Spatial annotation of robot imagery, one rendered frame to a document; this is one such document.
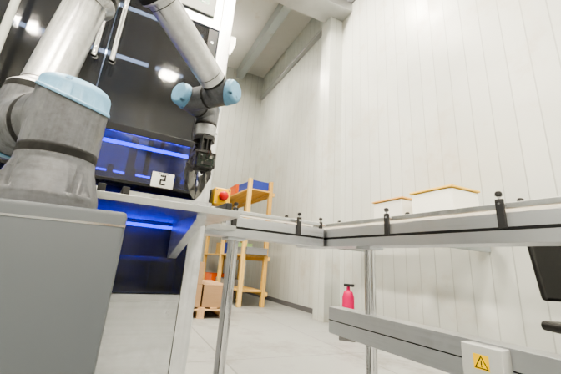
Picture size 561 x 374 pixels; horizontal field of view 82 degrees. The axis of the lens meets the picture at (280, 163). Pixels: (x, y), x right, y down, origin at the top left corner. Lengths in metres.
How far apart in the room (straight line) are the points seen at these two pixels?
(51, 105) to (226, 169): 8.51
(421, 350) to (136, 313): 1.02
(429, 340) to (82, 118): 1.26
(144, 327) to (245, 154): 8.23
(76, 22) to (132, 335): 0.98
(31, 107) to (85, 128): 0.08
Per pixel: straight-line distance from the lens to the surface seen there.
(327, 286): 5.10
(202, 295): 4.75
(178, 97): 1.07
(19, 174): 0.59
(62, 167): 0.59
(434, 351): 1.39
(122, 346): 1.35
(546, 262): 2.68
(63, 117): 0.62
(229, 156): 9.19
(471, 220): 1.26
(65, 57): 0.82
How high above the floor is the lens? 0.73
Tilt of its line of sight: 18 degrees up
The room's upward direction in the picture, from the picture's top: 4 degrees clockwise
